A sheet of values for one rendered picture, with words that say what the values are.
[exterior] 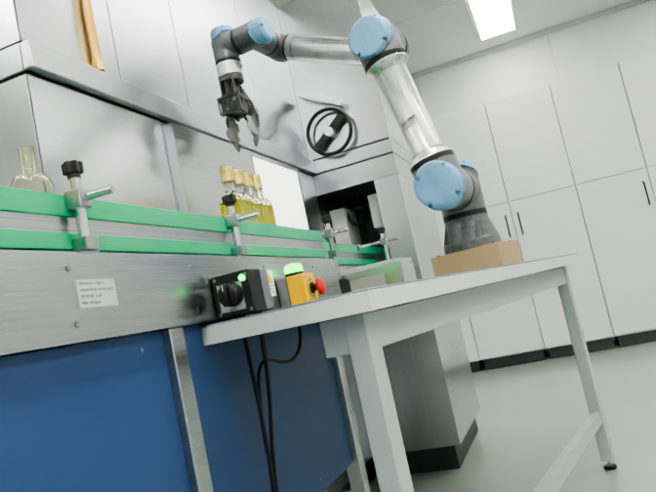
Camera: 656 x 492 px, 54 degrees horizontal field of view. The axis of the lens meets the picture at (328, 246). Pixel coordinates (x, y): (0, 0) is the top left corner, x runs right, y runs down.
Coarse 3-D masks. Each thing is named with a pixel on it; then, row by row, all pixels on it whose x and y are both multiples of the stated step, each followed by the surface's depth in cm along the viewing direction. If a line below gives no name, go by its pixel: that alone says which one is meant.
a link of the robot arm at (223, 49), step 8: (224, 24) 186; (216, 32) 185; (224, 32) 185; (216, 40) 185; (224, 40) 184; (216, 48) 185; (224, 48) 184; (232, 48) 184; (216, 56) 186; (224, 56) 184; (232, 56) 185; (216, 64) 186
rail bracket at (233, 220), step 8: (224, 200) 133; (232, 200) 133; (232, 208) 133; (232, 216) 132; (240, 216) 132; (248, 216) 132; (256, 216) 131; (232, 224) 132; (240, 224) 133; (232, 232) 133; (240, 240) 133; (232, 248) 132; (240, 248) 131; (240, 256) 132
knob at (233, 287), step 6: (234, 282) 116; (222, 288) 113; (228, 288) 114; (234, 288) 114; (240, 288) 115; (222, 294) 113; (228, 294) 114; (234, 294) 114; (240, 294) 115; (222, 300) 114; (228, 300) 113; (234, 300) 114; (240, 300) 115; (228, 306) 113; (234, 306) 115
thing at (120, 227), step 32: (0, 192) 79; (32, 192) 84; (0, 224) 78; (32, 224) 83; (64, 224) 89; (96, 224) 95; (128, 224) 102; (160, 224) 110; (192, 224) 120; (224, 224) 132; (256, 224) 147; (256, 256) 144; (288, 256) 160; (320, 256) 182
